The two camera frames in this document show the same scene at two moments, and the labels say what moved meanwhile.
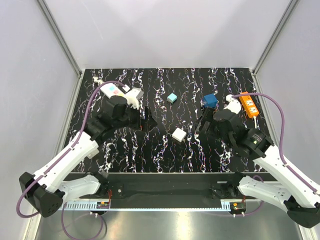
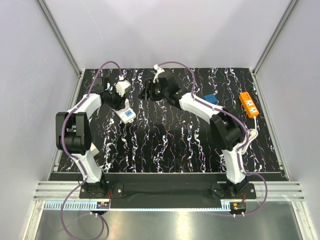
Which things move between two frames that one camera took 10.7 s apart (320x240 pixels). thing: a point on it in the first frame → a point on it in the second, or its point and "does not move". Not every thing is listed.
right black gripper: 207,115 → 149,86
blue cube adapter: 210,101 does not move
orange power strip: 249,105 does not move
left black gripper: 147,123 → 120,104
